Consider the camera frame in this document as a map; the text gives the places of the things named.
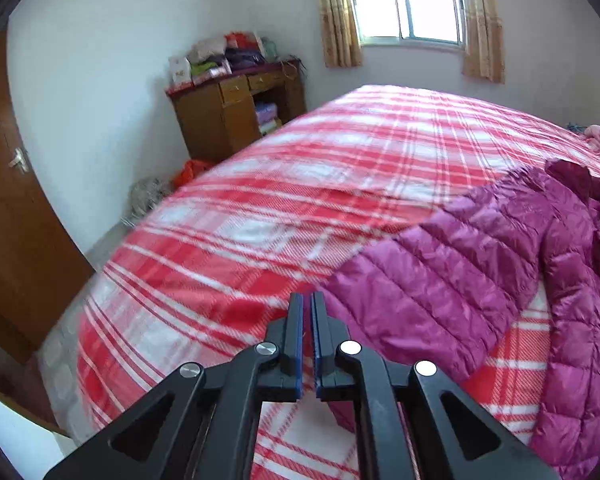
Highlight magenta puffer down jacket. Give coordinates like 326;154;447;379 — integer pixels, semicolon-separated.
322;160;600;479

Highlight red white plaid bed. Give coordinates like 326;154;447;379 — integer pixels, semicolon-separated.
38;84;600;480

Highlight brown wooden door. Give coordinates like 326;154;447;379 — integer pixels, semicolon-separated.
0;29;95;426

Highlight grey bundle on floor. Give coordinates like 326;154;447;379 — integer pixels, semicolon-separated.
121;177;173;228

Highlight orange bag on floor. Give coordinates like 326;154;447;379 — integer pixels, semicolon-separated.
171;159;214;190

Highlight brown wooden desk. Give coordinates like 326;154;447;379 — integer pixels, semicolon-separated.
166;58;306;162

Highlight folded items in desk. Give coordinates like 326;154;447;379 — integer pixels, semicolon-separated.
254;103;282;136

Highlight pile of clutter on desk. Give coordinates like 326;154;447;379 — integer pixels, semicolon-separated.
169;30;279;90

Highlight right beige curtain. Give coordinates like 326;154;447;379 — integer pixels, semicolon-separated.
463;0;505;84

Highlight beige curtain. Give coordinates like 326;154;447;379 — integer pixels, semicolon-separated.
318;0;363;68
463;0;505;84

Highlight left beige curtain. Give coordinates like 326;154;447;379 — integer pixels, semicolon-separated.
318;0;363;68

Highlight silver door handle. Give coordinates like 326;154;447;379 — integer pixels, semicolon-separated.
8;148;29;174

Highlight window with white frame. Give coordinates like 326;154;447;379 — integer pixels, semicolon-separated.
353;0;466;48

